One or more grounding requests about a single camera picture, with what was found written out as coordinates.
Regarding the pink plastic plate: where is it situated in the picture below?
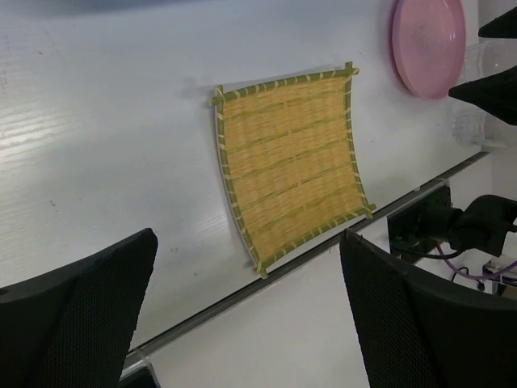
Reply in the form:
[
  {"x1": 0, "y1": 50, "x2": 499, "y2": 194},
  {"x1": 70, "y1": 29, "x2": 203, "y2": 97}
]
[{"x1": 391, "y1": 0, "x2": 466, "y2": 100}]

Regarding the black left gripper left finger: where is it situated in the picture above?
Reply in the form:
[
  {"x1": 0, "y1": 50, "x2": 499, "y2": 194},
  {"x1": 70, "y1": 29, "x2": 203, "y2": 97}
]
[{"x1": 1, "y1": 229, "x2": 158, "y2": 387}]

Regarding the square bamboo woven tray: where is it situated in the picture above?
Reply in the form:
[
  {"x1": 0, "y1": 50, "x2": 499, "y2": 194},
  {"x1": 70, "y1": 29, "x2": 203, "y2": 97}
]
[{"x1": 210, "y1": 62, "x2": 375, "y2": 276}]

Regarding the clear plastic cup near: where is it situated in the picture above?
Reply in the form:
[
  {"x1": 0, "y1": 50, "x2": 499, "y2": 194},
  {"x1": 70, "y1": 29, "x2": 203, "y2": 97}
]
[{"x1": 452, "y1": 107, "x2": 506, "y2": 148}]

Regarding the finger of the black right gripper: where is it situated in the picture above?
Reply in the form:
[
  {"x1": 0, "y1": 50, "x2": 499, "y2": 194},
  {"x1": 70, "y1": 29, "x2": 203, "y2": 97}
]
[
  {"x1": 478, "y1": 7, "x2": 517, "y2": 39},
  {"x1": 448, "y1": 66, "x2": 517, "y2": 125}
]

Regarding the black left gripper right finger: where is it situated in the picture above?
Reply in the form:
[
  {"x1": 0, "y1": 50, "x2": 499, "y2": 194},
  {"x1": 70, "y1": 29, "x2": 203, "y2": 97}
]
[{"x1": 339, "y1": 230, "x2": 516, "y2": 387}]

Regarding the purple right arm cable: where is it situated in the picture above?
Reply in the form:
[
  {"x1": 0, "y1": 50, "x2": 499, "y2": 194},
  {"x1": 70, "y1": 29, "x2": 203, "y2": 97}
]
[{"x1": 435, "y1": 242, "x2": 517, "y2": 284}]

